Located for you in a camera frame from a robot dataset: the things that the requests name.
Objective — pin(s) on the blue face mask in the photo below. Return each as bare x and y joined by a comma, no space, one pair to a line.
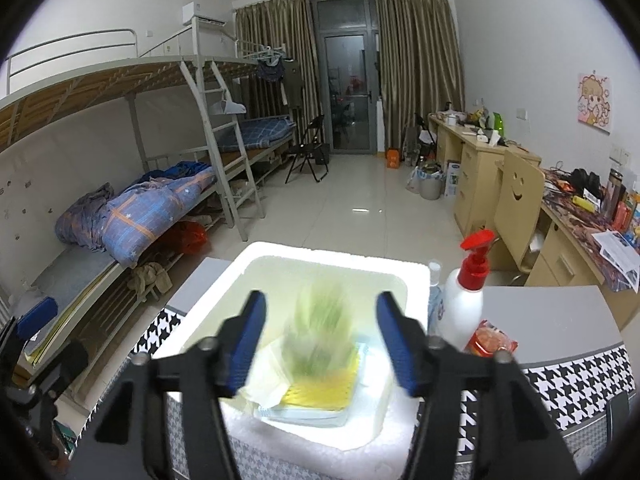
300,417

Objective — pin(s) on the glass balcony door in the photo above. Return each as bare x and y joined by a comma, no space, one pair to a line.
345,85

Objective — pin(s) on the houndstooth table mat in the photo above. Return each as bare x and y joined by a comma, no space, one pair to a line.
575,390

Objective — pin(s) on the row of toiletry bottles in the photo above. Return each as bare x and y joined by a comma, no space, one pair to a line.
622,205

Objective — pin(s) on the white foam box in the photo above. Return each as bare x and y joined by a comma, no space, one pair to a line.
320,260

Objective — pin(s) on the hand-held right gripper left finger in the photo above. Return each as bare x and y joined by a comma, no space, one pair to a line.
247,345

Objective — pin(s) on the blue checked bed sheet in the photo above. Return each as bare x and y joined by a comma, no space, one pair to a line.
265,132

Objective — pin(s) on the blue and white box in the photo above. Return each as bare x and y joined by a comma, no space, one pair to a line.
452,180

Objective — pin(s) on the brown cloth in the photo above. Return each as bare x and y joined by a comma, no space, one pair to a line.
150,277

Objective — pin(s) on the pale yellow cloth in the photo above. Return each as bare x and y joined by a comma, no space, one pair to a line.
267,375

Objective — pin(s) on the brown curtain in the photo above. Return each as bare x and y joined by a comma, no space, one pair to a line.
420,60
270,60

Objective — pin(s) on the red plastic bag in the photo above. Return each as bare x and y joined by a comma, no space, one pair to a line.
192,237

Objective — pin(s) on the printed desk mat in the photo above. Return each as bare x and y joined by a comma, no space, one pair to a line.
575,225

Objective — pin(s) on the light wooden desk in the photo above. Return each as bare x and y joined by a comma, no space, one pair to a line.
472,180
560,260

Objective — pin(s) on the white hanger with cloth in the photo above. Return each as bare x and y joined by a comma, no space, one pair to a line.
230,109

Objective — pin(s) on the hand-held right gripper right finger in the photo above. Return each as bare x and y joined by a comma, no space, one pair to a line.
397,345

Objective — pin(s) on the white air conditioner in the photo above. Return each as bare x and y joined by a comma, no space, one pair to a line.
200,14

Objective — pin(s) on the grey bucket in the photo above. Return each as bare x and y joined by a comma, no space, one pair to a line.
430,185

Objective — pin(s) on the pile of small desk items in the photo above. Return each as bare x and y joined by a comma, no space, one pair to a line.
465,120

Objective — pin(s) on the black headphones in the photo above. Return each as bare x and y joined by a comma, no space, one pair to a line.
585,182

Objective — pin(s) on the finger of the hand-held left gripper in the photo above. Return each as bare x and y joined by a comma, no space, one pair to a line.
35,317
62,367

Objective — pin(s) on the clear spray bottle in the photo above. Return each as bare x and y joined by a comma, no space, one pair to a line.
434,305

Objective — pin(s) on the green bottle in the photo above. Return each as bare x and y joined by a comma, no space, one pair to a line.
498,124

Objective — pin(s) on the white wall switch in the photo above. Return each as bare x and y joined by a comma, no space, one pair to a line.
620,153

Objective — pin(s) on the white metal bunk bed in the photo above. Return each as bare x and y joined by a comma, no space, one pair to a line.
250,65
100,80

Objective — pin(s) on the red snack packet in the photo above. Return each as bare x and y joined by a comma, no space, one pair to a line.
492,342

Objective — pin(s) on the cartoon wall poster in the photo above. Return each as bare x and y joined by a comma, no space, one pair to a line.
595,102

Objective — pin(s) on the white pump bottle red pump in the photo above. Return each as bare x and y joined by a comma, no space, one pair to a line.
460,310

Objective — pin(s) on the white wall outlet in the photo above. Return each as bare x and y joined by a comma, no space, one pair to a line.
521,113

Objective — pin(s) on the black folding chair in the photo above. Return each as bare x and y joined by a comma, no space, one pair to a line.
307,152

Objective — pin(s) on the orange box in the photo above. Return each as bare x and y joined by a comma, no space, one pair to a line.
393,158

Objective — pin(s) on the folding chair by curtain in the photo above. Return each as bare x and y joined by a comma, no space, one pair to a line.
425,137

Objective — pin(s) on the white paper leaflet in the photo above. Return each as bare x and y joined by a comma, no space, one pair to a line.
617,250

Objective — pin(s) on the black smartphone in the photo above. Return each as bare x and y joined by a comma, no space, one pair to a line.
621,410

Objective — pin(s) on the white plastic bag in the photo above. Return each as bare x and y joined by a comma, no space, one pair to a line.
412,182

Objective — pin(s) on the wooden chair with smiley cutout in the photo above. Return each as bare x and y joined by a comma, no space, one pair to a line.
515,210

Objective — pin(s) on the blue plaid quilt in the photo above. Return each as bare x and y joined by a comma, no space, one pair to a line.
150,210

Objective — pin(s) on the dark hanging clothes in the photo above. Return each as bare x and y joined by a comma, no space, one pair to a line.
275,72

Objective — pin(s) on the yellow tube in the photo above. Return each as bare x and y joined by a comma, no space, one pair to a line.
586,203

